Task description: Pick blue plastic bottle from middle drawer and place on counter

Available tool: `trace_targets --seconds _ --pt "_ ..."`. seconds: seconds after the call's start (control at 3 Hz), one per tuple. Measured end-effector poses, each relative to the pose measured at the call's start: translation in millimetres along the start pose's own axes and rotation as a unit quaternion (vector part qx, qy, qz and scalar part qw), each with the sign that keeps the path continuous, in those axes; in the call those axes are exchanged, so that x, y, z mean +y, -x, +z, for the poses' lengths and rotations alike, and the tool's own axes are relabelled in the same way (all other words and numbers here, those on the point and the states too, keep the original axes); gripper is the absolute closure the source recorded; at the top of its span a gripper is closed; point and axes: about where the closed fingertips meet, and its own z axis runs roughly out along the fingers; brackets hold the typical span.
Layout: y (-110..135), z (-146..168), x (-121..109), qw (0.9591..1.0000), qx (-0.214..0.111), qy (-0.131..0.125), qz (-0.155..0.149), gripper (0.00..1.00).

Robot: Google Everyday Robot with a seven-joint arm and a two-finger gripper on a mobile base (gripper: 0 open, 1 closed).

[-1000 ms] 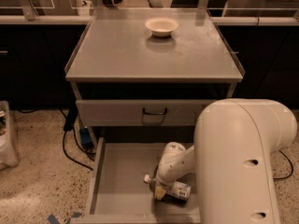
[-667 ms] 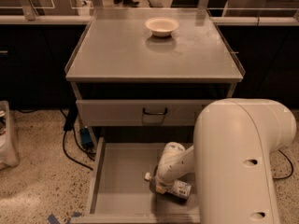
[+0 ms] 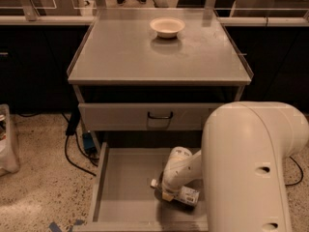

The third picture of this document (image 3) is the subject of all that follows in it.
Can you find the grey drawer cabinet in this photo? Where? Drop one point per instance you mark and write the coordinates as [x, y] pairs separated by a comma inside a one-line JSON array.
[[123, 60]]

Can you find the open grey middle drawer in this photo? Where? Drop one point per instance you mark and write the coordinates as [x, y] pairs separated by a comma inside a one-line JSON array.
[[123, 200]]

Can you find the black drawer handle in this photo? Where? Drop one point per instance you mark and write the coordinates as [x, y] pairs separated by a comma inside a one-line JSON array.
[[160, 117]]

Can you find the white paper bowl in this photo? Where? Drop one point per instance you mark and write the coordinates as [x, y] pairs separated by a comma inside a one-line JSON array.
[[167, 27]]

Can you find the clear plastic bottle white cap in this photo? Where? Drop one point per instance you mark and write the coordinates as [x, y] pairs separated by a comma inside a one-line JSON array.
[[187, 196]]

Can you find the closed grey top drawer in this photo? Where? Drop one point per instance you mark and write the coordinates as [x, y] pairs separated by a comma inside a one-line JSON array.
[[133, 116]]

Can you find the blue power adapter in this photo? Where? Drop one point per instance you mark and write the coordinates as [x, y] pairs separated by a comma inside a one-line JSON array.
[[88, 142]]

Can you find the blue tape on floor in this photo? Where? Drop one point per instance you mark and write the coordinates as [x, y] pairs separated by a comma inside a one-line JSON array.
[[61, 227]]

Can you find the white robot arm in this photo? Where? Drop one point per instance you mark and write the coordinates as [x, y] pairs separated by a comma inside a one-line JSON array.
[[244, 144]]

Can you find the translucent plastic bin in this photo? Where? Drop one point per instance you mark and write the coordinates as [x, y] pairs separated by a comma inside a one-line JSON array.
[[9, 148]]

